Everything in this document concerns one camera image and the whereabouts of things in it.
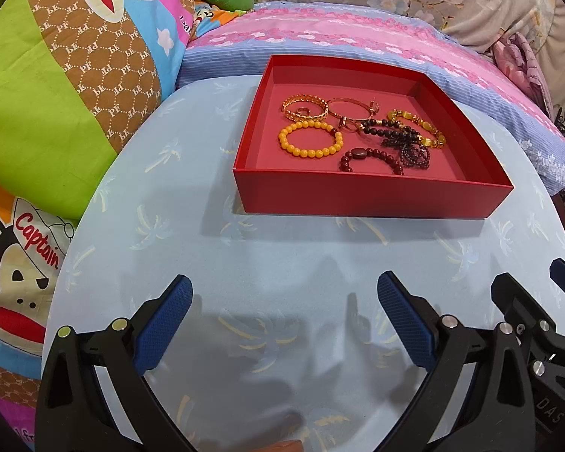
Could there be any beige cloth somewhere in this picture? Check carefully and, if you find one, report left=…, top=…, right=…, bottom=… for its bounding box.
left=513, top=0, right=565, bottom=104

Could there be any dark red bead bracelet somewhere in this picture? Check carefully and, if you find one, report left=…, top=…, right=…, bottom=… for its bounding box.
left=340, top=147, right=405, bottom=176

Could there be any orange cartoon print pillow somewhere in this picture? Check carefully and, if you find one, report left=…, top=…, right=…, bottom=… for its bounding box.
left=192, top=2, right=238, bottom=36

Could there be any gold chain bangle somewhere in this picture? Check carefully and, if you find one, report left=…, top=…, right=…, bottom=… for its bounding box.
left=281, top=95, right=329, bottom=122

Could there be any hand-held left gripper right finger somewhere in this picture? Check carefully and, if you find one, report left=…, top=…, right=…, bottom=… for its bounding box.
left=377, top=270, right=538, bottom=452

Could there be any black and gold bead bracelet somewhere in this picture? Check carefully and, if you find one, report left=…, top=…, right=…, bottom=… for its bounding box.
left=358, top=119, right=422, bottom=148

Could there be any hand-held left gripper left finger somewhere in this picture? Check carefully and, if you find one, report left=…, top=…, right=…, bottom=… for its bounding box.
left=35, top=274, right=194, bottom=452

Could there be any gold round bangle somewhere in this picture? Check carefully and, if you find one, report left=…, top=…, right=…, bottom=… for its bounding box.
left=328, top=97, right=378, bottom=121

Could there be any pink garment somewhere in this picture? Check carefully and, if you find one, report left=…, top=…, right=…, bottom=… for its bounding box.
left=492, top=33, right=554, bottom=109

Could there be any pink and blue floral pillow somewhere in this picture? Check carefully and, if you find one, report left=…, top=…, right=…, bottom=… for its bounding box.
left=181, top=1, right=565, bottom=196

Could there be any cartoon monkey print blanket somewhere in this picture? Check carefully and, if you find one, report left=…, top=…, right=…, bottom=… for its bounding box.
left=0, top=0, right=199, bottom=452

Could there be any red shallow box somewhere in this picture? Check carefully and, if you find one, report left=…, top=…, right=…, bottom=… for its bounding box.
left=232, top=54, right=515, bottom=220

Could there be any yellow glossy stone bracelet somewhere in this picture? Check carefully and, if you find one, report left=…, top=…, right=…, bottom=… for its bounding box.
left=387, top=109, right=447, bottom=150

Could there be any dark bead necklace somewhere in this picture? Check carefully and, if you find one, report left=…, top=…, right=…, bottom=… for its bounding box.
left=395, top=139, right=433, bottom=169

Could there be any yellow bead bracelet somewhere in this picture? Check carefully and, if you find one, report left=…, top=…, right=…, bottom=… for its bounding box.
left=278, top=121, right=344, bottom=160

